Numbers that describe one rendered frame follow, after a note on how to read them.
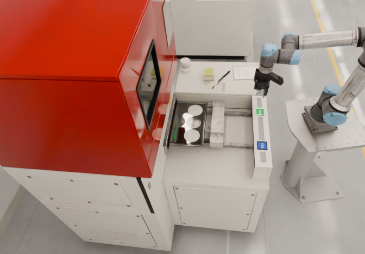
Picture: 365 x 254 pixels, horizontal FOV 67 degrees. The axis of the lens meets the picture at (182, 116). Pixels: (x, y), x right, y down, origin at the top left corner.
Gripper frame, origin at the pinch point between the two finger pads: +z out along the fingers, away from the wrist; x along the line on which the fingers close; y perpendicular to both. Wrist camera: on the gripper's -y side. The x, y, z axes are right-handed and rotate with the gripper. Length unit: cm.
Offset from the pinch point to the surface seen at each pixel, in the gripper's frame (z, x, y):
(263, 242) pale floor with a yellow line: 111, 50, -11
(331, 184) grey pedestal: 109, -4, -71
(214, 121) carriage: 22.5, 2.4, 29.3
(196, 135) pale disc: 20.5, 16.4, 40.0
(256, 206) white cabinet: 54, 46, 1
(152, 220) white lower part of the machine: 40, 66, 62
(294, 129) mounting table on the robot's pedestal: 28.6, 1.6, -22.7
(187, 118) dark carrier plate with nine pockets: 20, 3, 48
